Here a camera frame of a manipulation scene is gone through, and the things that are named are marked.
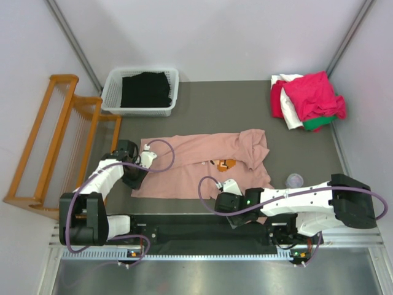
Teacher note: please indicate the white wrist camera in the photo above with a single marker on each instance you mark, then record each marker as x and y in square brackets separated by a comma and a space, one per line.
[229, 186]
[147, 157]

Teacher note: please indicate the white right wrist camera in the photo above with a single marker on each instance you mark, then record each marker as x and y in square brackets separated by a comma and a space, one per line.
[229, 186]

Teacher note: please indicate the green t-shirt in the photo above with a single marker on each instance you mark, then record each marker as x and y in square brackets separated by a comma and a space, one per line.
[315, 124]

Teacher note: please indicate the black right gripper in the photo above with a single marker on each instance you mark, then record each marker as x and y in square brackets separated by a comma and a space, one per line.
[236, 221]

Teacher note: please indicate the black folded t-shirt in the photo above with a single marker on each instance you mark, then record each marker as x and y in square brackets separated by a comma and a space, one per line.
[146, 90]

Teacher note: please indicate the wooden rack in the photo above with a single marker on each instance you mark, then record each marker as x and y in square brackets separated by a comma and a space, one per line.
[57, 152]

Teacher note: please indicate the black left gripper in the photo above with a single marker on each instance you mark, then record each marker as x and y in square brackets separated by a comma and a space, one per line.
[137, 177]

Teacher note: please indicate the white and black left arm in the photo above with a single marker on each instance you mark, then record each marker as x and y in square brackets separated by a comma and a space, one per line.
[83, 220]

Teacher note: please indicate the white plastic basket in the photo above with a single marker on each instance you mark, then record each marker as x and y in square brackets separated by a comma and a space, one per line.
[112, 92]

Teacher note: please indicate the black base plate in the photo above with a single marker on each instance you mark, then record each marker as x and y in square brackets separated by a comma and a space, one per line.
[209, 234]

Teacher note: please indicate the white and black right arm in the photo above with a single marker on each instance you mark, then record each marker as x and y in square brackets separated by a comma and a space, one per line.
[342, 201]

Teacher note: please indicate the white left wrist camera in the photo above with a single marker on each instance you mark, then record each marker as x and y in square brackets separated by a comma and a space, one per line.
[147, 157]

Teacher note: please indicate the magenta t-shirt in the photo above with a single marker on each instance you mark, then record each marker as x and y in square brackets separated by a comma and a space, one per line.
[313, 96]

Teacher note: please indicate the pink printed t-shirt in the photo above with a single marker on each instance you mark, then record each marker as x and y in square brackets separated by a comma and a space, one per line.
[182, 161]

